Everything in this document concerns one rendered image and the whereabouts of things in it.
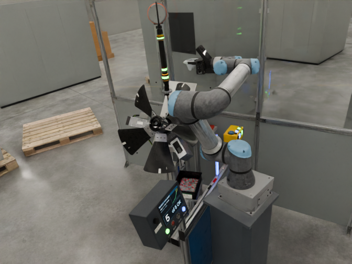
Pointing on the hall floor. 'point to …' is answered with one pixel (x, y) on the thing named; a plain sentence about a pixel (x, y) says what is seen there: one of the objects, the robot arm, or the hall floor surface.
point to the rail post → (185, 251)
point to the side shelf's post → (197, 161)
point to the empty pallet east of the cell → (59, 130)
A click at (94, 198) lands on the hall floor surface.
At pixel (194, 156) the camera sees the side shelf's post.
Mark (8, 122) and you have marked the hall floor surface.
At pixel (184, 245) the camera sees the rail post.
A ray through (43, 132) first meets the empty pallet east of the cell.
